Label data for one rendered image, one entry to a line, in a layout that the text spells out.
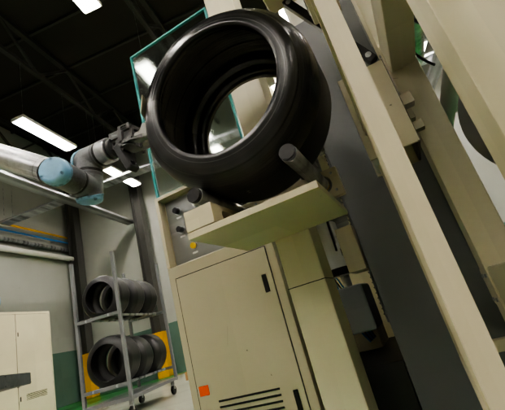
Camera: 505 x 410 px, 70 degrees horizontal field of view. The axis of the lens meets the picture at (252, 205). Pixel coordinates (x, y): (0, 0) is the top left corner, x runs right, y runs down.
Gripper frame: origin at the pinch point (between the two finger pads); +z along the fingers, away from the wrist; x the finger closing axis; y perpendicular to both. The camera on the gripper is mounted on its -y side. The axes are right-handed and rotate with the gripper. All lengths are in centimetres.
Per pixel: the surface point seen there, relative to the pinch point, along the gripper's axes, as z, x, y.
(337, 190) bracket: 50, 24, -30
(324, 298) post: 38, 26, -61
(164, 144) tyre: 11.3, -11.7, -12.0
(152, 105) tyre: 8.4, -11.7, 2.2
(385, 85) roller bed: 73, 19, -3
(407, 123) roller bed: 75, 19, -17
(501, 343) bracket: 80, 25, -80
